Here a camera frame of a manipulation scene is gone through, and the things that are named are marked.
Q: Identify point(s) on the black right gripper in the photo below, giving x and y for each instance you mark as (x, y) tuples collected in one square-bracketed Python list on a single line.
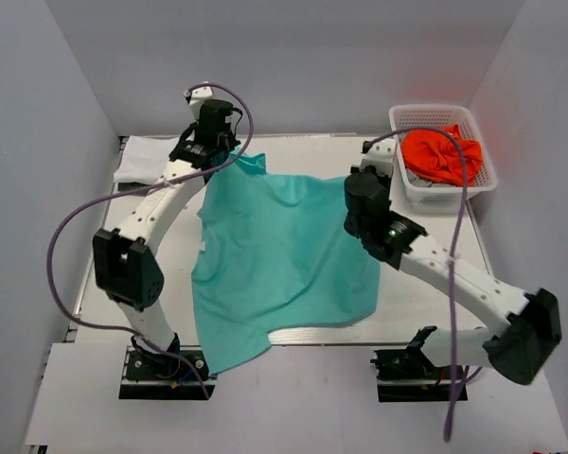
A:
[(383, 179)]

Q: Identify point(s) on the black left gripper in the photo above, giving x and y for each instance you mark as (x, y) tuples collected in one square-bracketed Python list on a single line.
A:
[(232, 142)]

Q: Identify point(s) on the teal t shirt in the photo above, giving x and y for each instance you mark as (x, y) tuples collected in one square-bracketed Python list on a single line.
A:
[(275, 256)]

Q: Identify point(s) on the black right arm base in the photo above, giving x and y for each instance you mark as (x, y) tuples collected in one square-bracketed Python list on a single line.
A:
[(419, 372)]

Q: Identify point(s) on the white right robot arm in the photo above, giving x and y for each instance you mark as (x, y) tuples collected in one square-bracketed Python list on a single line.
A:
[(520, 329)]

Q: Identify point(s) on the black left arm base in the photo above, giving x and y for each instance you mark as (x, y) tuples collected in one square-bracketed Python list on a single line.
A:
[(150, 376)]

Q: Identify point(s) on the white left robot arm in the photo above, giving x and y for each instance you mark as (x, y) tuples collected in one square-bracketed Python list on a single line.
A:
[(126, 267)]

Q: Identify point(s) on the grey t shirt in basket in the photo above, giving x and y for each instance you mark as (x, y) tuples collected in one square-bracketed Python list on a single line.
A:
[(418, 181)]

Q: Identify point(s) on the folded white t shirt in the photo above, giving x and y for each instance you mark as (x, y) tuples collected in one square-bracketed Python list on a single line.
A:
[(144, 159)]

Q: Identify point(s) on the orange t shirt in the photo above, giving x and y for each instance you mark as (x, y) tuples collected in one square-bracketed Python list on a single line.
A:
[(434, 157)]

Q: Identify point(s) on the white plastic basket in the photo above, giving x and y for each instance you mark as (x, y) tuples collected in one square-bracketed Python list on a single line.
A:
[(435, 117)]

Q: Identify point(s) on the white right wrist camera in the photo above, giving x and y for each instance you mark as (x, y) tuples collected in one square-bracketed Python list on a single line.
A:
[(378, 155)]

